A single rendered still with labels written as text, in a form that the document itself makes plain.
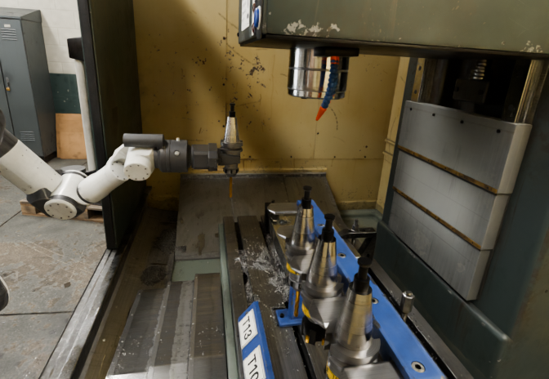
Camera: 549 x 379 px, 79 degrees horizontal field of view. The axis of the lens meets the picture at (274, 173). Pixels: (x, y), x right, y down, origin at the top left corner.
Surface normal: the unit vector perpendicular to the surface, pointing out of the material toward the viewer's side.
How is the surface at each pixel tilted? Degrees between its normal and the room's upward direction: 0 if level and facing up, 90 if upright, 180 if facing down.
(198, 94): 90
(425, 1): 90
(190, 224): 24
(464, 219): 88
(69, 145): 76
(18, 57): 90
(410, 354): 0
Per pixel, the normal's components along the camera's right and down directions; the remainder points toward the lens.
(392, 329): 0.05, -0.95
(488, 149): -0.98, 0.00
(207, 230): 0.13, -0.73
